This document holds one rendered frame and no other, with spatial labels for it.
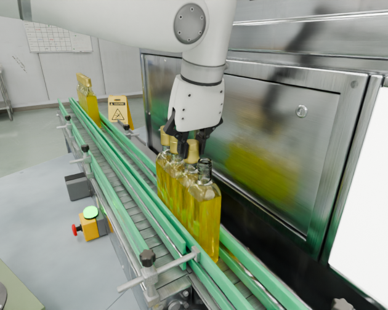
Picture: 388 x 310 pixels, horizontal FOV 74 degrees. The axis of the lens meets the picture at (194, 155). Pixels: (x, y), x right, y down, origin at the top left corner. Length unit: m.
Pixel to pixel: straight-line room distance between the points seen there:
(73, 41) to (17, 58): 1.10
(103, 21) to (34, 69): 6.03
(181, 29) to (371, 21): 0.24
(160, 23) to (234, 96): 0.32
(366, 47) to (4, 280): 0.84
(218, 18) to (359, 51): 0.20
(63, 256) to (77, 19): 0.74
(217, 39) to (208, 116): 0.14
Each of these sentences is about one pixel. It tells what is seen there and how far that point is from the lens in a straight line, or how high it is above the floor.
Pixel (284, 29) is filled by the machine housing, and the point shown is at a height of 1.38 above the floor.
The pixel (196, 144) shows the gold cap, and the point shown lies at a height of 1.16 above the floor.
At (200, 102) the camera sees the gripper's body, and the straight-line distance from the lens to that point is 0.47.
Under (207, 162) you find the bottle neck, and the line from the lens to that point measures 0.50.
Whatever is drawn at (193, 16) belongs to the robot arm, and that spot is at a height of 1.39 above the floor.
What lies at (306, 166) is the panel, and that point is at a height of 1.15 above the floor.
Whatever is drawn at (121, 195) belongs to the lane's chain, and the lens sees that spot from 0.91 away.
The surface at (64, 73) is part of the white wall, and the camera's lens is 6.38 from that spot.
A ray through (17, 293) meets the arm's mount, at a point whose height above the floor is 0.84.
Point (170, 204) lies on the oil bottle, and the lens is 0.66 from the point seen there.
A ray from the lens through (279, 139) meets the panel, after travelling 0.52.
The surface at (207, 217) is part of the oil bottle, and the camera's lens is 0.55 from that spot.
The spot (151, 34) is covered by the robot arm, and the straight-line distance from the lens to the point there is 0.33.
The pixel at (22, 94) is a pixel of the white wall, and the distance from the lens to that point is 6.40.
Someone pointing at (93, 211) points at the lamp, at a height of 0.85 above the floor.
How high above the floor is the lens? 1.36
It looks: 24 degrees down
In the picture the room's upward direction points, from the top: straight up
